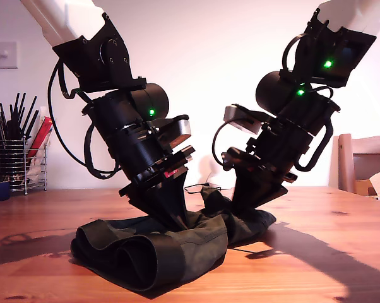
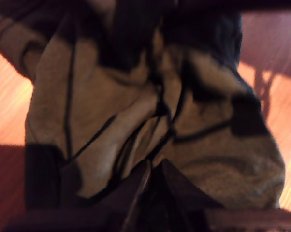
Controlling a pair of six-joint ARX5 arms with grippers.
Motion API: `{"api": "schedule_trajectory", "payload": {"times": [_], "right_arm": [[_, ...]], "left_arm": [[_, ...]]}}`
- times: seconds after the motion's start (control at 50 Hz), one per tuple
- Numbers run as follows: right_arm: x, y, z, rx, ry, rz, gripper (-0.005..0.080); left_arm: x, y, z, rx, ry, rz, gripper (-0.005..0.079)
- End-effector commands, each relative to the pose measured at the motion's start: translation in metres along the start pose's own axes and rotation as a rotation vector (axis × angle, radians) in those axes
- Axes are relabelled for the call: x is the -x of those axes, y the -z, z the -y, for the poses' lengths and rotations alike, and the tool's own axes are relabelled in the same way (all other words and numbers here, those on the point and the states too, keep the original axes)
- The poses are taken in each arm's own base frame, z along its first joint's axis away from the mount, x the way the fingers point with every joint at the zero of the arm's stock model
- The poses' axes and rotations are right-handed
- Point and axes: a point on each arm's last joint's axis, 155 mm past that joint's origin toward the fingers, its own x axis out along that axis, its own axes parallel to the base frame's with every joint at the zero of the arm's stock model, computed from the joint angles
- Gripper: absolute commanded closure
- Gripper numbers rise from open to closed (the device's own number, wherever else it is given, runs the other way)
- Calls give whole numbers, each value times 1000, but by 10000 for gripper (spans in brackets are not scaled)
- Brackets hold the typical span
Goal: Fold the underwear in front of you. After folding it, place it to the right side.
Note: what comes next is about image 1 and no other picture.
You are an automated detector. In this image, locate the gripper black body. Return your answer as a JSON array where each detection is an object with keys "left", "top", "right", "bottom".
[
  {"left": 107, "top": 131, "right": 197, "bottom": 198},
  {"left": 221, "top": 121, "right": 314, "bottom": 184}
]

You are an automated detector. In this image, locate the dark green underwear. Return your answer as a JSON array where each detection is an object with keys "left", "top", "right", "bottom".
[{"left": 69, "top": 186, "right": 278, "bottom": 292}]

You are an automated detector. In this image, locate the wooden chair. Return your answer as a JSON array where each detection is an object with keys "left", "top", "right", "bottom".
[{"left": 337, "top": 133, "right": 380, "bottom": 196}]

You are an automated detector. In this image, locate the brown cardboard box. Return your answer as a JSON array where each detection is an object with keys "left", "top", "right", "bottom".
[{"left": 355, "top": 179, "right": 377, "bottom": 196}]

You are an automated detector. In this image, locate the red paper packet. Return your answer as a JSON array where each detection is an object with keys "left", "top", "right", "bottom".
[{"left": 25, "top": 116, "right": 56, "bottom": 162}]

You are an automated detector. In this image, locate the white paper packet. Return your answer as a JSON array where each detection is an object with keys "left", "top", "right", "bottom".
[{"left": 25, "top": 148, "right": 47, "bottom": 186}]

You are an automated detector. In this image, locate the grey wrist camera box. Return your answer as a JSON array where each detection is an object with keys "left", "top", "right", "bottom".
[
  {"left": 153, "top": 114, "right": 191, "bottom": 148},
  {"left": 223, "top": 103, "right": 262, "bottom": 136}
]

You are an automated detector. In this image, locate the flat black robot cable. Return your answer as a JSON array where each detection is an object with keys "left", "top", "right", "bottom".
[
  {"left": 292, "top": 110, "right": 335, "bottom": 173},
  {"left": 83, "top": 122, "right": 121, "bottom": 181}
]

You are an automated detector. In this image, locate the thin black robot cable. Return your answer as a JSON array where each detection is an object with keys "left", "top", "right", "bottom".
[
  {"left": 282, "top": 33, "right": 307, "bottom": 76},
  {"left": 211, "top": 121, "right": 235, "bottom": 168},
  {"left": 47, "top": 59, "right": 90, "bottom": 170}
]

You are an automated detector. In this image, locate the metal wire utensil holder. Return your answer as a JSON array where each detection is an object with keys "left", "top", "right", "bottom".
[{"left": 0, "top": 140, "right": 48, "bottom": 196}]

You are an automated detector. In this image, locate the white light switch plate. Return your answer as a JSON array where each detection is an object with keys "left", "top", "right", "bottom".
[{"left": 0, "top": 42, "right": 18, "bottom": 70}]

